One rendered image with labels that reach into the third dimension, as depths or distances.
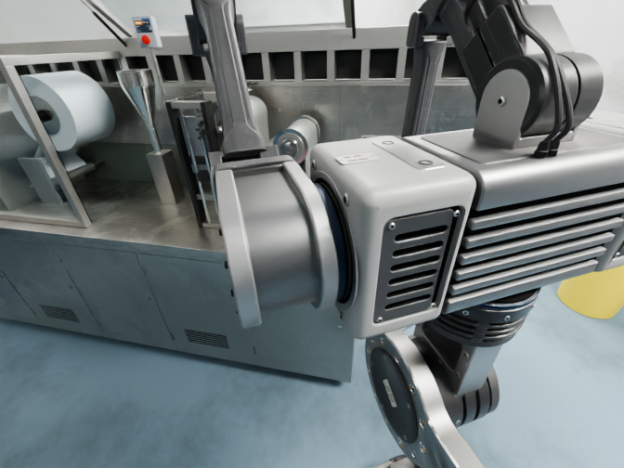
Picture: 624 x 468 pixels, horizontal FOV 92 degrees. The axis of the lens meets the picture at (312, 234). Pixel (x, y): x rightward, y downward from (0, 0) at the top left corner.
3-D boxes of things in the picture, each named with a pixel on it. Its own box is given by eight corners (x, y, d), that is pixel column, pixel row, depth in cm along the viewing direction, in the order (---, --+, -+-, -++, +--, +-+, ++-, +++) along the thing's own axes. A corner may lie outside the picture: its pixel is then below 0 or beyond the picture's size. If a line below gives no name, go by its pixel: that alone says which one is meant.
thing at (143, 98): (154, 205, 161) (113, 87, 130) (170, 194, 172) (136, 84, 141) (177, 207, 158) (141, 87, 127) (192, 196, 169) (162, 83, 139)
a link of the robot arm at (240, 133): (172, -48, 49) (235, -46, 51) (188, 28, 62) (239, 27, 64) (217, 210, 39) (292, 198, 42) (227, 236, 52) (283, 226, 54)
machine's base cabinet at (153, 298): (-9, 325, 211) (-104, 218, 165) (71, 267, 264) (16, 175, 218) (350, 395, 162) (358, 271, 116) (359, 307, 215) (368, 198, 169)
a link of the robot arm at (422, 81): (422, 11, 66) (463, 10, 69) (408, 11, 71) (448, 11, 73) (393, 187, 92) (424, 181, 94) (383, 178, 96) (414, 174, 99)
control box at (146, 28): (137, 47, 114) (128, 15, 109) (144, 47, 120) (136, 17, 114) (157, 47, 114) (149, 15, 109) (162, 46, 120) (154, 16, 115)
